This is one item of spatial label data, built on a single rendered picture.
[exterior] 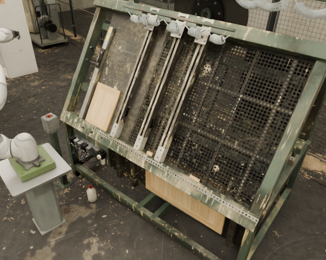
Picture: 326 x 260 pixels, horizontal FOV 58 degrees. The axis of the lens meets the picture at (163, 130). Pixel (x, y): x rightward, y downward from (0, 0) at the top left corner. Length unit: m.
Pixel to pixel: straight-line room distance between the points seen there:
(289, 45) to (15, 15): 5.07
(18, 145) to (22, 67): 4.03
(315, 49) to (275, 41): 0.25
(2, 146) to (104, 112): 0.93
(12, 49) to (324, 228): 5.73
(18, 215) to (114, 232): 1.04
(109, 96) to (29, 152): 0.88
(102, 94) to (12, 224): 1.61
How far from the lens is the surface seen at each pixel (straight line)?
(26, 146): 2.60
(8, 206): 3.66
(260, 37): 2.23
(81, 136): 3.07
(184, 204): 2.88
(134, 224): 3.17
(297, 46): 2.16
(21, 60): 6.47
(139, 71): 2.66
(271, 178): 2.13
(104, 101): 2.91
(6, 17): 6.23
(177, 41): 2.51
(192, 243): 2.84
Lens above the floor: 2.51
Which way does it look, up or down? 35 degrees down
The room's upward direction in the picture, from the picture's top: 2 degrees clockwise
